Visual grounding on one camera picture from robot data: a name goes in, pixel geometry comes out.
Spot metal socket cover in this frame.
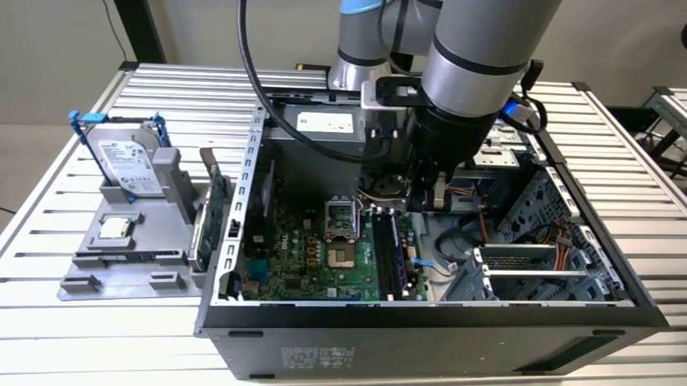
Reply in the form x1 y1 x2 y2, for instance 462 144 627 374
323 195 361 240

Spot CPU socket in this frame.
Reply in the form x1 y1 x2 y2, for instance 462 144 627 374
325 240 359 269

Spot slatted metal side table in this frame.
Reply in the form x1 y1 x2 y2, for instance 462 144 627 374
633 85 687 180

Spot hard disk in blue carrier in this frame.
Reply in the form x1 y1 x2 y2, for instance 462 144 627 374
68 112 174 204

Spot green motherboard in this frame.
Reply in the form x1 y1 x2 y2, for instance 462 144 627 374
239 203 431 301

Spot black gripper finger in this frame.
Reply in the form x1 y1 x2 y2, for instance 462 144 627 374
431 171 454 213
406 175 434 213

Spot round black fan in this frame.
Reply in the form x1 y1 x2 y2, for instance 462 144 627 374
361 172 413 198

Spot silver CPU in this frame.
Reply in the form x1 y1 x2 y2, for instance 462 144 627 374
99 219 135 241

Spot grey parts rack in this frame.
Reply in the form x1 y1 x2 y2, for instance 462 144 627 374
56 148 238 302

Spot black RAM slot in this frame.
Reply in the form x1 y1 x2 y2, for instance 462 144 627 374
371 205 395 299

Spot grey power supply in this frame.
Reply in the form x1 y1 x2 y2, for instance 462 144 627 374
262 102 367 202

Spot black PC case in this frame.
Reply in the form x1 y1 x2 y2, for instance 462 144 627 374
192 84 670 380

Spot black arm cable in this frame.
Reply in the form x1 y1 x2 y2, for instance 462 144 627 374
238 0 413 162

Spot white purple fan wire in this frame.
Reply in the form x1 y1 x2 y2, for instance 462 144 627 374
357 192 410 210

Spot black cable loop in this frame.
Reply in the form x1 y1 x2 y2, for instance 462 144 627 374
433 216 487 278

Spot black upright post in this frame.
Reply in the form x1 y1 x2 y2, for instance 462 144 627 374
112 0 168 65

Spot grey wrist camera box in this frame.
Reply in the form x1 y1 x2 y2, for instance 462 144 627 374
498 100 542 128

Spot green graphics card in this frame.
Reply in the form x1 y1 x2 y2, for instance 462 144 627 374
184 146 235 278

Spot grey metal drive cage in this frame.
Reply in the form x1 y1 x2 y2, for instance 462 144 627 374
450 120 543 211

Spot metal disk bay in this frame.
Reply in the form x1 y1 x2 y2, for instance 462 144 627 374
471 240 630 301

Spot red yellow orange wire bundle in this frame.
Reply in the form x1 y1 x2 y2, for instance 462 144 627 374
542 223 571 270

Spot black bracketed wrist camera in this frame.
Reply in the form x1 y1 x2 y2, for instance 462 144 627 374
361 76 431 110

